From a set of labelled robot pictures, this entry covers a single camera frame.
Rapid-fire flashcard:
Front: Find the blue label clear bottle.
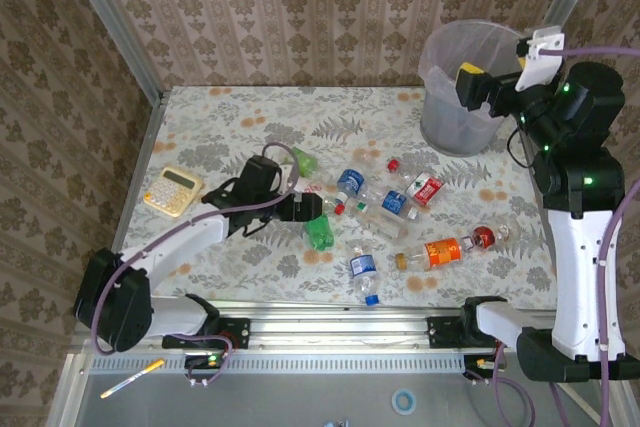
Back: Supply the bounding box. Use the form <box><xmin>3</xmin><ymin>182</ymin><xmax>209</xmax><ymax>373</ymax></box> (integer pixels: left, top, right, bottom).
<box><xmin>333</xmin><ymin>170</ymin><xmax>384</xmax><ymax>206</ymax></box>

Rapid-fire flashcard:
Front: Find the white red-lettered label bottle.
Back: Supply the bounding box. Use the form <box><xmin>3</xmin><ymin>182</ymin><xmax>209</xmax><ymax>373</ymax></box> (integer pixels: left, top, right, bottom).
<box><xmin>298</xmin><ymin>177</ymin><xmax>346</xmax><ymax>217</ymax></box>

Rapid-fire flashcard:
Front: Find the grey metal shelf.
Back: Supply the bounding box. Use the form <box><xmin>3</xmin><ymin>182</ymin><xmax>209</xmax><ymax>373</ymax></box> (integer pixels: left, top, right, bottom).
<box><xmin>47</xmin><ymin>351</ymin><xmax>629</xmax><ymax>427</ymax></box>

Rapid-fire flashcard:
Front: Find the green plastic bottle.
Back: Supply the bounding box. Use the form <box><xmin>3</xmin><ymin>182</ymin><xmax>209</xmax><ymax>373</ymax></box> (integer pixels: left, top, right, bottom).
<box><xmin>303</xmin><ymin>214</ymin><xmax>336</xmax><ymax>252</ymax></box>

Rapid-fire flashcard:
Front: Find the clear bottle green cap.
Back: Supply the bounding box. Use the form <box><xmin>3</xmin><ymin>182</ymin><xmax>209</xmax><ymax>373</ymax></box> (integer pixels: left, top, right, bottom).
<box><xmin>344</xmin><ymin>198</ymin><xmax>409</xmax><ymax>241</ymax></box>

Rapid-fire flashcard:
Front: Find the small black connector board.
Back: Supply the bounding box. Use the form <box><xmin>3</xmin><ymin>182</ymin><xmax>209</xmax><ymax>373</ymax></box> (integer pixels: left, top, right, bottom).
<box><xmin>462</xmin><ymin>355</ymin><xmax>501</xmax><ymax>381</ymax></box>
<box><xmin>183</xmin><ymin>354</ymin><xmax>225</xmax><ymax>372</ymax></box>

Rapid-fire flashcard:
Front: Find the grey plastic bin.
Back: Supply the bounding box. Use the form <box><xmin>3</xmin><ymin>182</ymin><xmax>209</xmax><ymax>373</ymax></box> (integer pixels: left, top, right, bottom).
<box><xmin>417</xmin><ymin>19</ymin><xmax>531</xmax><ymax>158</ymax></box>

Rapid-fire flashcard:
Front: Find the yellow white pen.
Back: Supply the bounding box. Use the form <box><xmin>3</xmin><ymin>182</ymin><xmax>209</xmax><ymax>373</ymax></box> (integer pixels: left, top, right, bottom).
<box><xmin>99</xmin><ymin>358</ymin><xmax>166</xmax><ymax>400</ymax></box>

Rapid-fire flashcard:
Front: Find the red white green label bottle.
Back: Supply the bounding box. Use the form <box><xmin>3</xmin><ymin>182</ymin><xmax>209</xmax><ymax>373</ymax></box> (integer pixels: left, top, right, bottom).
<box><xmin>403</xmin><ymin>171</ymin><xmax>446</xmax><ymax>208</ymax></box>

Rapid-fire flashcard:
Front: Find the aluminium table side rail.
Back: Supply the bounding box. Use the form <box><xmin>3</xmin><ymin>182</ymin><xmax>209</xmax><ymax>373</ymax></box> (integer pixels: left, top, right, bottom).
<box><xmin>93</xmin><ymin>91</ymin><xmax>169</xmax><ymax>313</ymax></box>

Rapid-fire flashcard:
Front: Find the yellow calculator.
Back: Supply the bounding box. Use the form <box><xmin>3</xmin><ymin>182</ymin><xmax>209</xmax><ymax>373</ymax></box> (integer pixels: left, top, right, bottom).
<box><xmin>143</xmin><ymin>165</ymin><xmax>205</xmax><ymax>219</ymax></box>

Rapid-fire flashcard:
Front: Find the orange label bottle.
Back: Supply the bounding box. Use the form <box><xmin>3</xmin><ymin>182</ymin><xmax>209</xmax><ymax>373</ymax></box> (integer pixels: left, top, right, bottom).
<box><xmin>394</xmin><ymin>236</ymin><xmax>476</xmax><ymax>273</ymax></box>

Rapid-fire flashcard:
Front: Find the clear pink bin liner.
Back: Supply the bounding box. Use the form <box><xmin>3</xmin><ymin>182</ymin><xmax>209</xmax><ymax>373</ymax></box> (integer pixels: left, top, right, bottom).
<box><xmin>417</xmin><ymin>19</ymin><xmax>526</xmax><ymax>121</ymax></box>

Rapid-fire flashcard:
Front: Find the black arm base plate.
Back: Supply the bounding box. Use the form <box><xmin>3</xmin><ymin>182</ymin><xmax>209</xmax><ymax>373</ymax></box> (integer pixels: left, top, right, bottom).
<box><xmin>427</xmin><ymin>316</ymin><xmax>501</xmax><ymax>351</ymax></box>
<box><xmin>160</xmin><ymin>316</ymin><xmax>251</xmax><ymax>351</ymax></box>

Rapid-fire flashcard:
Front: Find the red label round bottle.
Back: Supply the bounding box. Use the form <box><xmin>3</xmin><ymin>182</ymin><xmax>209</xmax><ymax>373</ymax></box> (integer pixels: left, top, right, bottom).
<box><xmin>469</xmin><ymin>225</ymin><xmax>514</xmax><ymax>252</ymax></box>

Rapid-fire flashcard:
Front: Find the thin black cable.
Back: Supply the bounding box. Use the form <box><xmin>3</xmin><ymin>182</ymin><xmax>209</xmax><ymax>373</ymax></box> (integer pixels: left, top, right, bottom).
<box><xmin>507</xmin><ymin>126</ymin><xmax>535</xmax><ymax>169</ymax></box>

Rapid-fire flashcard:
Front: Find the small blue cap bottle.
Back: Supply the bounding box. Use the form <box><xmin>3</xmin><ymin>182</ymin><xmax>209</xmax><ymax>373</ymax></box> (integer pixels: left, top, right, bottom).
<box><xmin>348</xmin><ymin>245</ymin><xmax>383</xmax><ymax>307</ymax></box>

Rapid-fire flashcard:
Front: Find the blue tape roll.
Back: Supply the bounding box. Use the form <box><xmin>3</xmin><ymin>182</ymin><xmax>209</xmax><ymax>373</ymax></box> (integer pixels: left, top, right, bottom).
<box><xmin>390</xmin><ymin>389</ymin><xmax>416</xmax><ymax>416</ymax></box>

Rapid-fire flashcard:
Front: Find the aluminium front rail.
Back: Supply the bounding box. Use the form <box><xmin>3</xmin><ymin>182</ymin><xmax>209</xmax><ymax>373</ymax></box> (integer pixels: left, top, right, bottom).
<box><xmin>69</xmin><ymin>296</ymin><xmax>621</xmax><ymax>354</ymax></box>

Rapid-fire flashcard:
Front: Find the floral table cover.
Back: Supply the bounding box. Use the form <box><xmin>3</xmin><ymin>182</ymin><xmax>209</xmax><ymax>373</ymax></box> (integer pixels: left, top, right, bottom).
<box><xmin>106</xmin><ymin>85</ymin><xmax>566</xmax><ymax>311</ymax></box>

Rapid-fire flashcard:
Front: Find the grey slotted cable duct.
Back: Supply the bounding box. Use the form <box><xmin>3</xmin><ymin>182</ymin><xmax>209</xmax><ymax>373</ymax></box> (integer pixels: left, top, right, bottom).
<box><xmin>88</xmin><ymin>352</ymin><xmax>469</xmax><ymax>376</ymax></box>

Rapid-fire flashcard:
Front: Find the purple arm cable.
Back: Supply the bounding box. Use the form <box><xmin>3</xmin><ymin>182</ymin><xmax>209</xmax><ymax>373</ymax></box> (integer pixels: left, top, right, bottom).
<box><xmin>492</xmin><ymin>45</ymin><xmax>640</xmax><ymax>427</ymax></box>
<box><xmin>91</xmin><ymin>141</ymin><xmax>301</xmax><ymax>388</ymax></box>

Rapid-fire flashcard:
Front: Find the light green label bottle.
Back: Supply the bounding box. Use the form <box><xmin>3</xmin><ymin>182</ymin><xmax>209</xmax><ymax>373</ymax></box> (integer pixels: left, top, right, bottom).
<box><xmin>291</xmin><ymin>146</ymin><xmax>320</xmax><ymax>179</ymax></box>

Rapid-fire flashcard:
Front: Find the blue white label bottle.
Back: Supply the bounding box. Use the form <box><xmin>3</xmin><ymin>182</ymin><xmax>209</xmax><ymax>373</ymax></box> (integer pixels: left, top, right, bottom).
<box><xmin>380</xmin><ymin>189</ymin><xmax>422</xmax><ymax>222</ymax></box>

